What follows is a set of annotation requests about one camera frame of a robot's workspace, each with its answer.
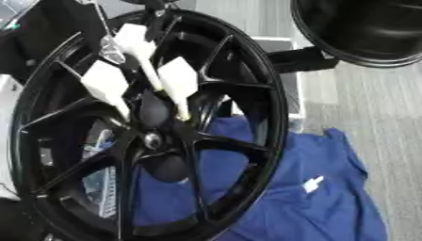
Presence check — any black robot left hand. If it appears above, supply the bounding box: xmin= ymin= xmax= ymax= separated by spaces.
xmin=90 ymin=0 xmax=187 ymax=65

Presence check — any black spoked wheel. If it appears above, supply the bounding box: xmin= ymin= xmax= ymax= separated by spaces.
xmin=8 ymin=8 xmax=292 ymax=241

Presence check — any black support bar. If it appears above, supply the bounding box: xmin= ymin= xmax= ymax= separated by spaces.
xmin=267 ymin=46 xmax=342 ymax=74

